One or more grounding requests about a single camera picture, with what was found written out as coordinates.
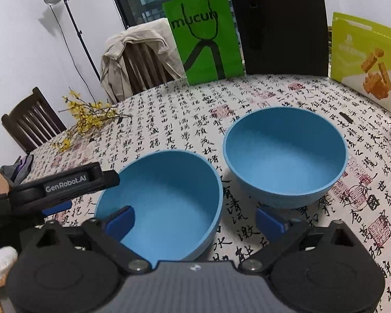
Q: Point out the green paper bag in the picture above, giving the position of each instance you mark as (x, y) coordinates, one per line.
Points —
(228, 55)

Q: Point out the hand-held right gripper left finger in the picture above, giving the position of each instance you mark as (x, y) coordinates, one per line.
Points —
(120, 221)

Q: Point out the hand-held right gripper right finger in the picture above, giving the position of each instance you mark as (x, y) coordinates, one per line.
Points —
(268, 223)

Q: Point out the grey purple pouch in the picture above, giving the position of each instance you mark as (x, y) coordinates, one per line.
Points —
(21, 169)

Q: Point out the black paper bag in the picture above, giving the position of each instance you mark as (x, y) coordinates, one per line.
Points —
(280, 32)

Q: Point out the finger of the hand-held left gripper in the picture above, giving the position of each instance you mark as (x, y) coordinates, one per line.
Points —
(109, 179)
(60, 207)

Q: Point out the yellow-green snack box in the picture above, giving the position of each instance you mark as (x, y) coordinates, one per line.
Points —
(348, 55)

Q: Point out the yellow flower branch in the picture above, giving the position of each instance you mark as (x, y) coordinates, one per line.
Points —
(81, 117)

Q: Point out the blue bowl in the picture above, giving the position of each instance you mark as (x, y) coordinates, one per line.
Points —
(169, 195)
(286, 156)

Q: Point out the beige jacket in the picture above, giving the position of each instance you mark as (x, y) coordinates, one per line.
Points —
(117, 65)

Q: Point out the small black object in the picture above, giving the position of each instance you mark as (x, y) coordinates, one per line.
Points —
(347, 117)

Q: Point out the dark wooden chair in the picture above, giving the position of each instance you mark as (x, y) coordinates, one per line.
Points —
(143, 68)
(22, 104)

